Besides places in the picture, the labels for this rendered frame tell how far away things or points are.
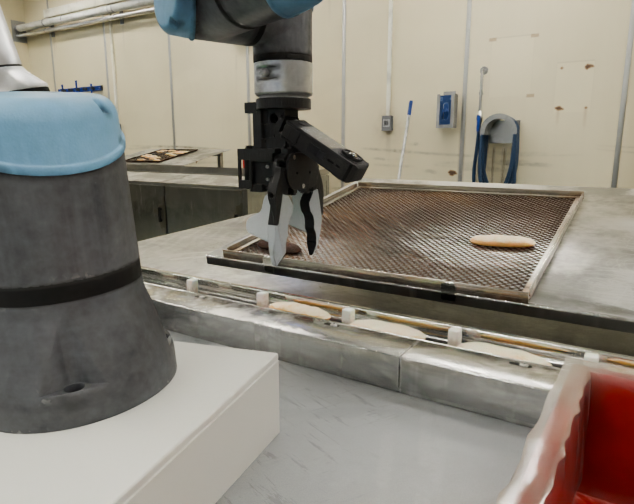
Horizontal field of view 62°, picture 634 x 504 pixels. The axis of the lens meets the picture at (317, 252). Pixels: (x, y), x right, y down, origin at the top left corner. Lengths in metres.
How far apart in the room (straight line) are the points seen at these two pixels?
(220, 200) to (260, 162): 2.90
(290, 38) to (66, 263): 0.40
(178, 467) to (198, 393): 0.07
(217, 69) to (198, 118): 0.57
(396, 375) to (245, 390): 0.20
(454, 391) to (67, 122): 0.41
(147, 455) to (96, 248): 0.14
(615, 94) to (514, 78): 0.69
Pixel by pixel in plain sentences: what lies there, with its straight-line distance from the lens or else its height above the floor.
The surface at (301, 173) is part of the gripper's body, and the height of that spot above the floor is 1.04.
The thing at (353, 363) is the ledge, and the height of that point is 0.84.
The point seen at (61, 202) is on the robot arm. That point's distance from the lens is 0.39.
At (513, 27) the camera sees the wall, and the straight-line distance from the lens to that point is 4.47.
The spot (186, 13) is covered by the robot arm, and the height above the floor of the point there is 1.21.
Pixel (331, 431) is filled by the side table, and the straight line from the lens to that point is 0.51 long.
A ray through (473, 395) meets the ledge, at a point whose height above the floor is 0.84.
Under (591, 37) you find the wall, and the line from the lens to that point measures 4.36.
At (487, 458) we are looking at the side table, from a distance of 0.49.
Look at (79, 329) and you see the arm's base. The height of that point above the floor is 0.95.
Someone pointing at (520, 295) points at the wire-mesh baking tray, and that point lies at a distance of 0.70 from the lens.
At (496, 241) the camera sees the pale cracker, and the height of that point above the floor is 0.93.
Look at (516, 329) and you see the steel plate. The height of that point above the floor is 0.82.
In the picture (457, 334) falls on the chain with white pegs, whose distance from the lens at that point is 0.62.
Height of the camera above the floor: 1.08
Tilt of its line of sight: 12 degrees down
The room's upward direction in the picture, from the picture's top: straight up
